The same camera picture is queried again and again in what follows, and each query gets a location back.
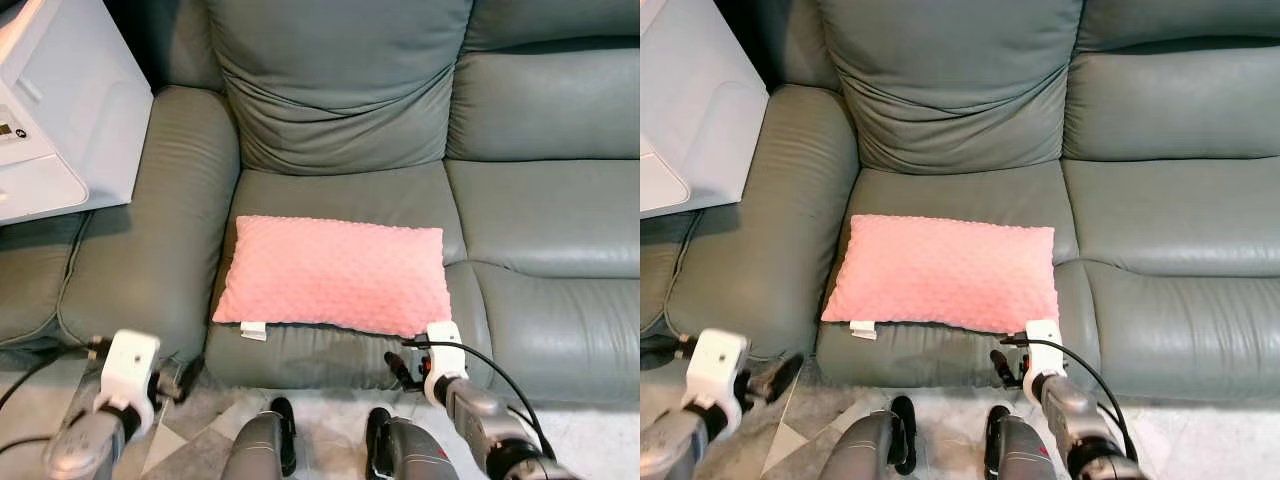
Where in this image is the grey robot left leg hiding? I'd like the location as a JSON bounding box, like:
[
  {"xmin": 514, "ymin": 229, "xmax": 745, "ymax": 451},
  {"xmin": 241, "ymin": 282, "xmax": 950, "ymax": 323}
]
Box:
[
  {"xmin": 220, "ymin": 398, "xmax": 298, "ymax": 480},
  {"xmin": 820, "ymin": 396, "xmax": 917, "ymax": 480}
]

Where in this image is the white appliance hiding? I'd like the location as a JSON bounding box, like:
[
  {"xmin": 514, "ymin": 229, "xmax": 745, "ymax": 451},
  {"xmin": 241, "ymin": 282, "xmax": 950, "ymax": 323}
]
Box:
[
  {"xmin": 0, "ymin": 0, "xmax": 154, "ymax": 227},
  {"xmin": 640, "ymin": 0, "xmax": 770, "ymax": 219}
]

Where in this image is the grey robot right leg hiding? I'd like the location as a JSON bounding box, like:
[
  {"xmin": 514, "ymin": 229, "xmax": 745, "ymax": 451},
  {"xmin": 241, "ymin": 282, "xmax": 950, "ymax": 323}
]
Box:
[
  {"xmin": 983, "ymin": 405, "xmax": 1061, "ymax": 480},
  {"xmin": 365, "ymin": 407, "xmax": 461, "ymax": 480}
]

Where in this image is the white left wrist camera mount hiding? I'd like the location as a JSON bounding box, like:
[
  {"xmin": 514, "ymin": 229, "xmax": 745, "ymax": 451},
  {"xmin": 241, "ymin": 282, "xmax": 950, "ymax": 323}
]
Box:
[
  {"xmin": 98, "ymin": 329, "xmax": 162, "ymax": 413},
  {"xmin": 688, "ymin": 328, "xmax": 751, "ymax": 413}
]

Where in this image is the green leather sofa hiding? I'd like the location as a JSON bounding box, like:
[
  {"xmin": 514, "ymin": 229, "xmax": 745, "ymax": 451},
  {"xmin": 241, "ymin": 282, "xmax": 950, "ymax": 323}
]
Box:
[
  {"xmin": 0, "ymin": 0, "xmax": 641, "ymax": 406},
  {"xmin": 640, "ymin": 0, "xmax": 1280, "ymax": 406}
]

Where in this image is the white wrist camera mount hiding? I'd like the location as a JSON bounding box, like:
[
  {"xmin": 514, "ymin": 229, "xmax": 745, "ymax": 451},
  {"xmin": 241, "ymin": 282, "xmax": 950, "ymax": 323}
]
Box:
[
  {"xmin": 1024, "ymin": 319, "xmax": 1065, "ymax": 377},
  {"xmin": 98, "ymin": 329, "xmax": 162, "ymax": 413},
  {"xmin": 424, "ymin": 321, "xmax": 468, "ymax": 379},
  {"xmin": 688, "ymin": 328, "xmax": 751, "ymax": 413}
]

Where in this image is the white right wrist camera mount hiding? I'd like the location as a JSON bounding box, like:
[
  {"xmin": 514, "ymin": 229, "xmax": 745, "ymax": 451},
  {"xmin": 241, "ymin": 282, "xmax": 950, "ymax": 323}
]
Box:
[
  {"xmin": 1024, "ymin": 319, "xmax": 1065, "ymax": 377},
  {"xmin": 424, "ymin": 321, "xmax": 468, "ymax": 379}
]

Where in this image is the grey robot leg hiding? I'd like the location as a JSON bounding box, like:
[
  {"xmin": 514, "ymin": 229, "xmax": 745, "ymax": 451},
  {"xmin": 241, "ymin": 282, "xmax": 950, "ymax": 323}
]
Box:
[
  {"xmin": 220, "ymin": 398, "xmax": 298, "ymax": 480},
  {"xmin": 365, "ymin": 407, "xmax": 461, "ymax": 480},
  {"xmin": 820, "ymin": 396, "xmax": 917, "ymax": 480},
  {"xmin": 983, "ymin": 405, "xmax": 1061, "ymax": 480}
]

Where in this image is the pink dotted pillow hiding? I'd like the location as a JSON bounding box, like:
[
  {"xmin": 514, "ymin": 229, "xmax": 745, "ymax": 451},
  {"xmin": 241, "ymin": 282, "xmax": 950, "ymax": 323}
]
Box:
[
  {"xmin": 822, "ymin": 213, "xmax": 1061, "ymax": 336},
  {"xmin": 212, "ymin": 214, "xmax": 453, "ymax": 339}
]

